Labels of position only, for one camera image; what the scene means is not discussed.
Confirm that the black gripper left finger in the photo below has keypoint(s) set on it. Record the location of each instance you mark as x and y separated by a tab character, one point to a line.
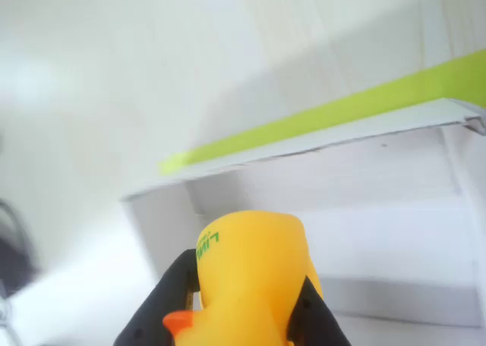
159	296

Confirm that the yellow rubber duck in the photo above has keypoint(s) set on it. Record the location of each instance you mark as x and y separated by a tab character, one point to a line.
250	277

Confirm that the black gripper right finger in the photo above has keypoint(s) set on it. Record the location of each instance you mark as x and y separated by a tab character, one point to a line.
313	319

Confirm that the white cardboard box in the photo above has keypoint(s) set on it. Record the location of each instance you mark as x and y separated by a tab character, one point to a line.
341	209

